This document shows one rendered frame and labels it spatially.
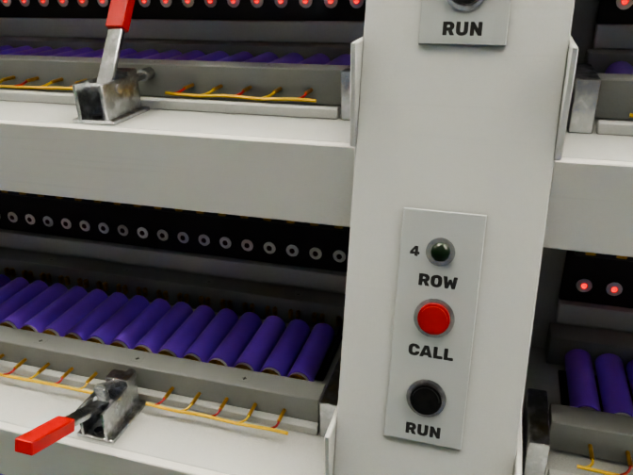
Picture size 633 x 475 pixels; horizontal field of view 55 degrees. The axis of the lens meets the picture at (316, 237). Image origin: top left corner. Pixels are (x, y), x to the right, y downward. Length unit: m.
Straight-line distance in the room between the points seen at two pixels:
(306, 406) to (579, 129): 0.23
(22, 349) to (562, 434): 0.38
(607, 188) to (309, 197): 0.14
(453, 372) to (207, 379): 0.18
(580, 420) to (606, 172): 0.17
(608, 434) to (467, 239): 0.16
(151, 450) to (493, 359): 0.22
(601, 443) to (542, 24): 0.25
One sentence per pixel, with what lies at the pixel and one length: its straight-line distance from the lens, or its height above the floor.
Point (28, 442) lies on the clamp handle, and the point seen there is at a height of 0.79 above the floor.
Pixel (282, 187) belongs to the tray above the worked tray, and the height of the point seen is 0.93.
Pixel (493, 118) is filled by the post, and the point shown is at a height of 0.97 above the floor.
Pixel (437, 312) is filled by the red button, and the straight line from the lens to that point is 0.31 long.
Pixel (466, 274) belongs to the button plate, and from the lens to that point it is 0.31.
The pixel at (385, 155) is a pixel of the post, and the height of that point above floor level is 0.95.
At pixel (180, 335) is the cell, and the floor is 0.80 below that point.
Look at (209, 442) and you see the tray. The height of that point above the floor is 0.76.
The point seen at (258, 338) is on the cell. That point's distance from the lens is 0.46.
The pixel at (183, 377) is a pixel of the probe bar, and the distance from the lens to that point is 0.43.
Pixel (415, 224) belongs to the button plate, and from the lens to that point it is 0.30.
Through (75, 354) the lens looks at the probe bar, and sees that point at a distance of 0.47.
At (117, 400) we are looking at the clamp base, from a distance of 0.43.
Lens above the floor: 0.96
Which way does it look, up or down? 10 degrees down
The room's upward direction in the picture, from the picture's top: 3 degrees clockwise
